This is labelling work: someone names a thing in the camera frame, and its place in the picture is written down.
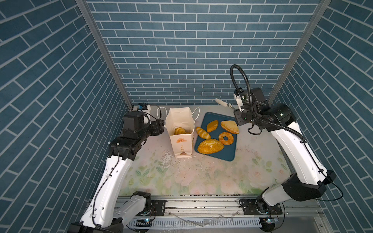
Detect white paper bread bag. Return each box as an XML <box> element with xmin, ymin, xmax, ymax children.
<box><xmin>161</xmin><ymin>107</ymin><xmax>200</xmax><ymax>159</ymax></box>

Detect large twisted ring bread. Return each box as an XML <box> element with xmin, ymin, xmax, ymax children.
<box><xmin>174</xmin><ymin>127</ymin><xmax>187</xmax><ymax>135</ymax></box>

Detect metal tongs white tips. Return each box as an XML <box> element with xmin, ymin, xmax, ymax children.
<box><xmin>215</xmin><ymin>98</ymin><xmax>236</xmax><ymax>111</ymax></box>

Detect orange oval bread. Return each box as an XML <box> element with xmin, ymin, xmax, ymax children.
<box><xmin>207</xmin><ymin>120</ymin><xmax>219</xmax><ymax>133</ymax></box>

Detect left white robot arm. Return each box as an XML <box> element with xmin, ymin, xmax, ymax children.
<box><xmin>68</xmin><ymin>112</ymin><xmax>164</xmax><ymax>233</ymax></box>

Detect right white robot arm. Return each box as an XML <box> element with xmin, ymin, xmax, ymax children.
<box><xmin>234</xmin><ymin>104</ymin><xmax>336</xmax><ymax>214</ymax></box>

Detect triangular toast bread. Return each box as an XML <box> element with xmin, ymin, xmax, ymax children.
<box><xmin>220</xmin><ymin>120</ymin><xmax>240</xmax><ymax>135</ymax></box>

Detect striped long bread roll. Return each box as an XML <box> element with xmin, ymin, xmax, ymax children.
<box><xmin>196</xmin><ymin>127</ymin><xmax>211</xmax><ymax>139</ymax></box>

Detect dark teal tray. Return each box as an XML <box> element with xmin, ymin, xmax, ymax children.
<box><xmin>201</xmin><ymin>112</ymin><xmax>238</xmax><ymax>162</ymax></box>

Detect large seeded oval loaf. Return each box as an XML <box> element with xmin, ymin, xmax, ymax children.
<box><xmin>197</xmin><ymin>138</ymin><xmax>224</xmax><ymax>154</ymax></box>

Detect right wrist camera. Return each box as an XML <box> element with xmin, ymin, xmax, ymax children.
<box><xmin>234</xmin><ymin>87</ymin><xmax>267</xmax><ymax>113</ymax></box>

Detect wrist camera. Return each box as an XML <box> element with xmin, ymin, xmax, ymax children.
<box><xmin>234</xmin><ymin>87</ymin><xmax>267</xmax><ymax>113</ymax></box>
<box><xmin>121</xmin><ymin>103</ymin><xmax>151</xmax><ymax>138</ymax></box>

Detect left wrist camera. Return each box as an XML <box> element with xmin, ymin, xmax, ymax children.
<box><xmin>121</xmin><ymin>103</ymin><xmax>151</xmax><ymax>138</ymax></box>

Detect small ring donut bread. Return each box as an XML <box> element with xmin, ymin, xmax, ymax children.
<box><xmin>219</xmin><ymin>132</ymin><xmax>234</xmax><ymax>145</ymax></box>

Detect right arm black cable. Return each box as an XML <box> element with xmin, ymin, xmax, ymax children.
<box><xmin>230</xmin><ymin>64</ymin><xmax>307</xmax><ymax>143</ymax></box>

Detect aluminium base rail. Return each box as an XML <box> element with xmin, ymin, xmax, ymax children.
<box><xmin>76</xmin><ymin>196</ymin><xmax>333</xmax><ymax>233</ymax></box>

